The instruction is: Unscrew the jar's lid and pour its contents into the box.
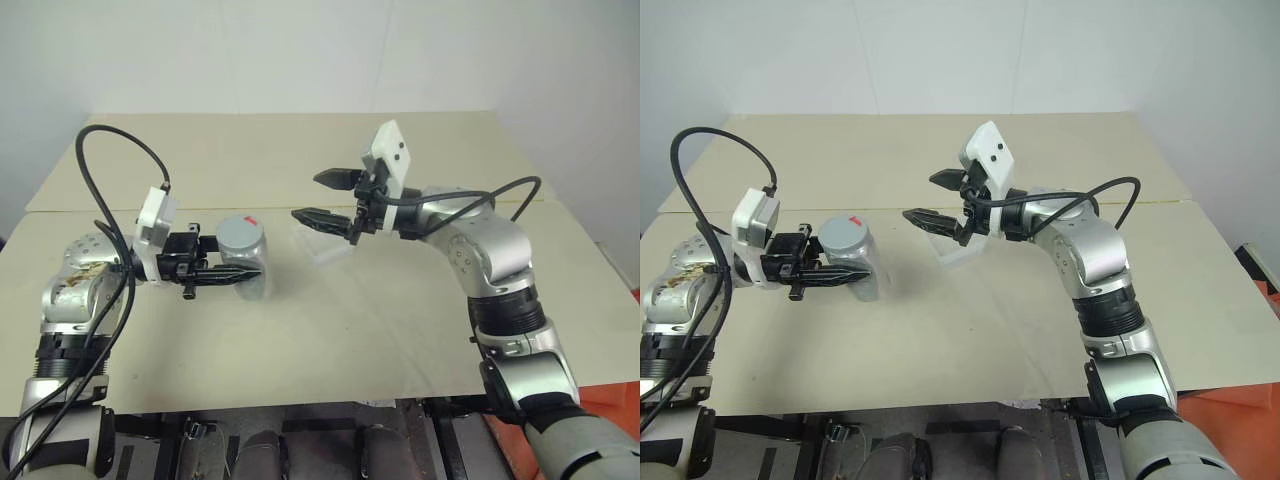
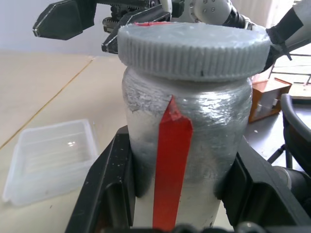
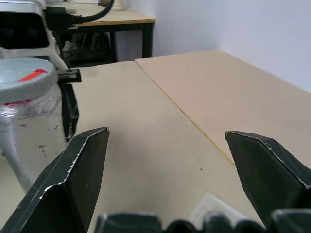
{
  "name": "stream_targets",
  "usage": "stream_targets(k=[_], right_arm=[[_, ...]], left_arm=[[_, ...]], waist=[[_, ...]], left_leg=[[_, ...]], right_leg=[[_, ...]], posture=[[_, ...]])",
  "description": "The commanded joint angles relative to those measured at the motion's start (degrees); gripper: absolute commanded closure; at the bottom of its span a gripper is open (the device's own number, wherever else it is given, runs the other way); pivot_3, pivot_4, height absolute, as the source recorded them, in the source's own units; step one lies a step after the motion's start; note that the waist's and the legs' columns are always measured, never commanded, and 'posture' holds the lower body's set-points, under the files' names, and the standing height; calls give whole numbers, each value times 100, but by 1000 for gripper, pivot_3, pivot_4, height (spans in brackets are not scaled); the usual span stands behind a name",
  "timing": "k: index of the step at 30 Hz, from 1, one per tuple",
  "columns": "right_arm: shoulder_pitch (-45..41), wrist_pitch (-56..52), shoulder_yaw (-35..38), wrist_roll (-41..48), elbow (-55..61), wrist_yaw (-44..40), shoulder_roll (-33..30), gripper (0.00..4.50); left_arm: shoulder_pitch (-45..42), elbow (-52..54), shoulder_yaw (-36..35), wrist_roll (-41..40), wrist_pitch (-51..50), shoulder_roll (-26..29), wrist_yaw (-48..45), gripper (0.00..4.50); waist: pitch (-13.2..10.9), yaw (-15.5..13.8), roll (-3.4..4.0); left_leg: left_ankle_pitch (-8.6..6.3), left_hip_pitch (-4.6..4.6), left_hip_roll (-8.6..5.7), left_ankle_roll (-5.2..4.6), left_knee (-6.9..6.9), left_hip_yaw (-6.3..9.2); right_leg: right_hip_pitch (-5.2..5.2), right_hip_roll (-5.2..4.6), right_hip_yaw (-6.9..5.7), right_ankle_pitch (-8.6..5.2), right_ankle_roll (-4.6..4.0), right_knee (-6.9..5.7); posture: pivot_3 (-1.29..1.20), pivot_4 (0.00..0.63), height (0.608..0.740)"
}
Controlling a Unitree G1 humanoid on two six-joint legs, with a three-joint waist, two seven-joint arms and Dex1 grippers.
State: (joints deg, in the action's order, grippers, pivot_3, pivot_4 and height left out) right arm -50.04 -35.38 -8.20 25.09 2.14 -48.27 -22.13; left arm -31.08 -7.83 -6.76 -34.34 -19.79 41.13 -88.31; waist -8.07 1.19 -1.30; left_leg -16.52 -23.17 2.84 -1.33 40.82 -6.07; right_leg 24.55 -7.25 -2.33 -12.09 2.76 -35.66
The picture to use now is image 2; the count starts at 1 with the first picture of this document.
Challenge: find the clear plastic box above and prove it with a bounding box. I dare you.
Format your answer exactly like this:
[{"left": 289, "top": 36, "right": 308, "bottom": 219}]
[{"left": 1, "top": 118, "right": 99, "bottom": 207}]

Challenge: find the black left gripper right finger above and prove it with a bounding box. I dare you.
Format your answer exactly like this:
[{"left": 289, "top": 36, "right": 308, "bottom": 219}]
[{"left": 213, "top": 135, "right": 311, "bottom": 233}]

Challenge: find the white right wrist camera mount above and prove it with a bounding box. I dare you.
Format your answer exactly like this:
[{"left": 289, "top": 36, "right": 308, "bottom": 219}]
[{"left": 159, "top": 0, "right": 231, "bottom": 25}]

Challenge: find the black chair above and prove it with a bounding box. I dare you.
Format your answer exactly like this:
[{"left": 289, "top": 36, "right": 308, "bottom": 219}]
[{"left": 267, "top": 93, "right": 311, "bottom": 170}]

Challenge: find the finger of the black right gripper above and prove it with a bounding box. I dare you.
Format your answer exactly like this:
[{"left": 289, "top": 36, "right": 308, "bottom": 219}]
[
  {"left": 33, "top": 0, "right": 97, "bottom": 41},
  {"left": 101, "top": 11, "right": 171, "bottom": 55}
]

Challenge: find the orange wooden box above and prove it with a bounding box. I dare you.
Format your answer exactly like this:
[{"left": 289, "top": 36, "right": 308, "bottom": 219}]
[{"left": 248, "top": 76, "right": 292, "bottom": 123}]

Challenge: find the grey translucent jar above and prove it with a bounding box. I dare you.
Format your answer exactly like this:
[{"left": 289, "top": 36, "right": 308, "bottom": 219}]
[{"left": 121, "top": 67, "right": 253, "bottom": 230}]

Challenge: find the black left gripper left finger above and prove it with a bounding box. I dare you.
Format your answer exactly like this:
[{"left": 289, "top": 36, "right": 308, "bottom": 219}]
[{"left": 64, "top": 126, "right": 137, "bottom": 233}]

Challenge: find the grey ribbed jar lid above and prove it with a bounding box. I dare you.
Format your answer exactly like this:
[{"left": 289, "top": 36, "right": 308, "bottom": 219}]
[{"left": 117, "top": 21, "right": 272, "bottom": 82}]

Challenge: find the silver grey rounded cylinder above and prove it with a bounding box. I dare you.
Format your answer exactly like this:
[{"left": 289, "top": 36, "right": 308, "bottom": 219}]
[{"left": 273, "top": 166, "right": 311, "bottom": 209}]

